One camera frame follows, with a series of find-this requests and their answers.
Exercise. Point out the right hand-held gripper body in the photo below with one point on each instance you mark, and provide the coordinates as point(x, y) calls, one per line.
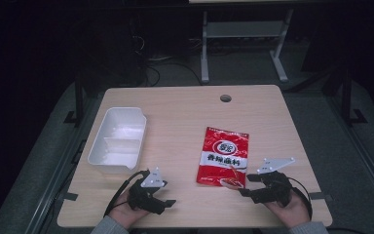
point(276, 188)

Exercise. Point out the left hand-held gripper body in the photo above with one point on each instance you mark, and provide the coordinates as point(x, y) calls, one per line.
point(144, 198)

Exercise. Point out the person's left hand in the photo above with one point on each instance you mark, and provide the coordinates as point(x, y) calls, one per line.
point(125, 213)

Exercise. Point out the person's right hand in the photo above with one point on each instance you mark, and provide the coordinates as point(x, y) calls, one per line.
point(293, 213)

